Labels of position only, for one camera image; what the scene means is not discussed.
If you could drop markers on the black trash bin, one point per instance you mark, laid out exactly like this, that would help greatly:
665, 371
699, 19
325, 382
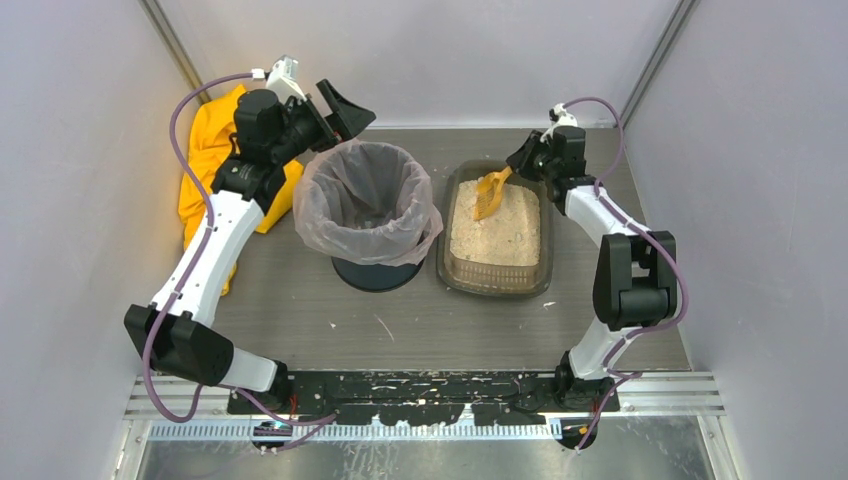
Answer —
375, 278

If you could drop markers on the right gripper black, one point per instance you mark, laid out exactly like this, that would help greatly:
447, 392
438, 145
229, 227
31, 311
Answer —
530, 158

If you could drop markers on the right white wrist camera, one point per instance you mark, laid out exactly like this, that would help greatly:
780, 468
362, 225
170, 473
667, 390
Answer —
559, 116

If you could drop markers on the aluminium rail frame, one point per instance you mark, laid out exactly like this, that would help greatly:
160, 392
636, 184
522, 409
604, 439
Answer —
657, 395

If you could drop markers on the yellow cloth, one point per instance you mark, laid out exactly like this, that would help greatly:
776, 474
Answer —
208, 147

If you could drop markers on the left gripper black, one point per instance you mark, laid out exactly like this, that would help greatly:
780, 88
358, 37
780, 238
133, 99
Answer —
321, 112

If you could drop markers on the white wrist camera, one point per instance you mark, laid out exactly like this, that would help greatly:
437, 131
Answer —
281, 78
559, 116

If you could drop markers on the dark translucent litter box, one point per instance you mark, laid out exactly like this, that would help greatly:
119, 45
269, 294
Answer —
508, 254

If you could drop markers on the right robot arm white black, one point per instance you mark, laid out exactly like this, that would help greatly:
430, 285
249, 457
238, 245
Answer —
634, 287

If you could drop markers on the orange plastic litter scoop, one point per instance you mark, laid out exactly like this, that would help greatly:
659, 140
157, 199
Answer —
489, 193

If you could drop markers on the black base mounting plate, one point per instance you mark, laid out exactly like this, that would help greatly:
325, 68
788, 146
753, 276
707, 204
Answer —
425, 398

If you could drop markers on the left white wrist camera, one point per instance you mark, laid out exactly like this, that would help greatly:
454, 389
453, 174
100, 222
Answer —
281, 78

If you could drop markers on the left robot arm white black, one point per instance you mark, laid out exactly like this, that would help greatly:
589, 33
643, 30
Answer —
174, 332

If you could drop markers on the translucent trash bag liner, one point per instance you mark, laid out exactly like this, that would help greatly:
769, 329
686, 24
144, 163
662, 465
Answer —
369, 203

